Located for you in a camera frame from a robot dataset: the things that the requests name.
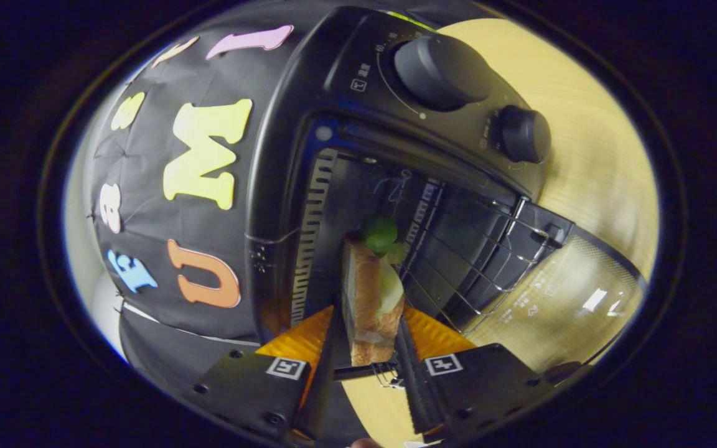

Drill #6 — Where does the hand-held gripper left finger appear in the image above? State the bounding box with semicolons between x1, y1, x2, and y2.
184;294;353;446

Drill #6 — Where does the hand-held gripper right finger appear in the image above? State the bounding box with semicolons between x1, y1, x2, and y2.
393;305;558;442

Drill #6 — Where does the sandwich with lettuce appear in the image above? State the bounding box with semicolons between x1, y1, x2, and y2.
340;215;410;368

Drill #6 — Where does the black toaster oven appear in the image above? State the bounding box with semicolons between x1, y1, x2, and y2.
245;6;649;399

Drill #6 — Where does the black backdrop cloth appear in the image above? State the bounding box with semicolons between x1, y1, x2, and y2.
82;12;309;399

